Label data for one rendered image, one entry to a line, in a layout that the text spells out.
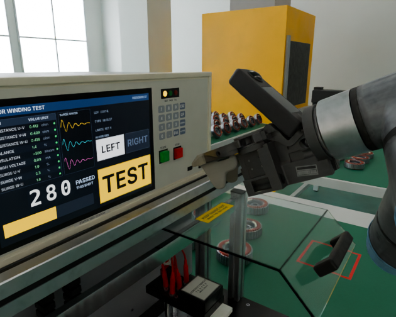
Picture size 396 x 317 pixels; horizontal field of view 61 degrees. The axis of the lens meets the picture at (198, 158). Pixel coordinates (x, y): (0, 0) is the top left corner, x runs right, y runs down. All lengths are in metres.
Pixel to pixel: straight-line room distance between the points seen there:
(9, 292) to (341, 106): 0.41
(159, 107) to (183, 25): 6.48
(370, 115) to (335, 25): 5.36
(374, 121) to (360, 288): 0.73
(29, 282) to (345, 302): 0.77
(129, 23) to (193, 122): 4.01
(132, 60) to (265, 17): 1.73
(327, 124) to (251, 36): 3.76
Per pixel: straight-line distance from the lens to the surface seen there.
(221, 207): 0.66
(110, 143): 0.49
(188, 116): 0.62
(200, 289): 0.68
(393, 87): 0.39
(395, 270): 0.48
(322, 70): 5.74
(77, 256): 0.46
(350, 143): 0.40
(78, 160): 0.46
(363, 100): 0.39
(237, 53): 4.20
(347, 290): 1.05
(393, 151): 0.36
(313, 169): 0.43
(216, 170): 0.49
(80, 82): 0.45
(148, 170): 0.55
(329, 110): 0.40
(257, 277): 1.03
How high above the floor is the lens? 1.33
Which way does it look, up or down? 16 degrees down
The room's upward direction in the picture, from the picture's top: straight up
